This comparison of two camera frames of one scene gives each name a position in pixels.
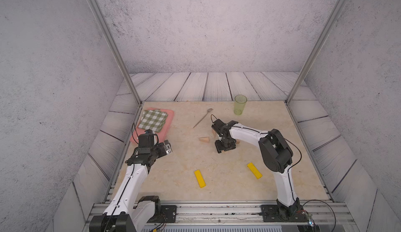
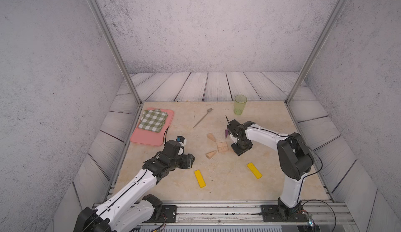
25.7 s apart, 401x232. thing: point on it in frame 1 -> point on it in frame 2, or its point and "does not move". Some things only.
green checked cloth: [154, 120] does not move
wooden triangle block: [205, 139] -> [210, 154]
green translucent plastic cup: [239, 103] does not move
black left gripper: [163, 151] -> [187, 161]
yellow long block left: [200, 178] does not move
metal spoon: [209, 110] does not move
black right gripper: [219, 148] -> [237, 151]
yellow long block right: [257, 174] does not move
